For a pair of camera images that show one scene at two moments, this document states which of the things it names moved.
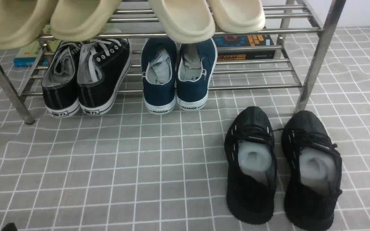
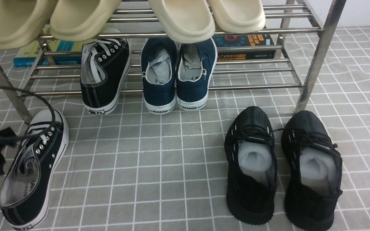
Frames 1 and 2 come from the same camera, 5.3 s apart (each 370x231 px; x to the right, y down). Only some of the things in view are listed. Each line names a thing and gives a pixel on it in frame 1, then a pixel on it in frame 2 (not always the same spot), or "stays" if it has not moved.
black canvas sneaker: [59, 83] to [30, 181]
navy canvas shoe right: [195, 64] stays
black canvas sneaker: [102, 66] stays
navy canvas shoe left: [159, 59] stays
